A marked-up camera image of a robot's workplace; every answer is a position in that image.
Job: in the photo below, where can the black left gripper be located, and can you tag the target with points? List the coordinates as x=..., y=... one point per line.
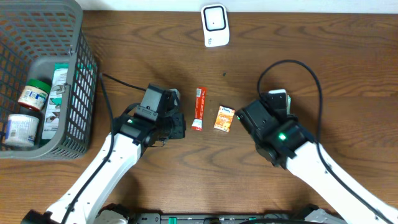
x=183, y=119

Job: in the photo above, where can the red stick sachet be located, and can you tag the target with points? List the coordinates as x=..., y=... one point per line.
x=199, y=108

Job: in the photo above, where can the orange snack packet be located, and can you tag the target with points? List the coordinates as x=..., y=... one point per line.
x=224, y=119

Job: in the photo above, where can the tall green white packet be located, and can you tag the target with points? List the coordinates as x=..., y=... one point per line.
x=54, y=101

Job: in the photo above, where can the green lid jar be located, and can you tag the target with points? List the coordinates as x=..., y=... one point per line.
x=34, y=95

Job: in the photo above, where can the white tub container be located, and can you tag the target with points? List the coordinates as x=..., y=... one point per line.
x=21, y=130

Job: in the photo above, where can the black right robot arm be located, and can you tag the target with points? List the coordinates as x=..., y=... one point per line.
x=284, y=142

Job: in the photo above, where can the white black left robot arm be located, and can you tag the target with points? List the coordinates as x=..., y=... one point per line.
x=130, y=136

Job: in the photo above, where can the white barcode scanner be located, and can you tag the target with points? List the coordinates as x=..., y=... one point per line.
x=215, y=25

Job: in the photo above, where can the grey plastic mesh basket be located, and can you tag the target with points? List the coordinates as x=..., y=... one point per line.
x=35, y=35

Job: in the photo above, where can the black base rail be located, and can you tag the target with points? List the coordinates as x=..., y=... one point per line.
x=156, y=218

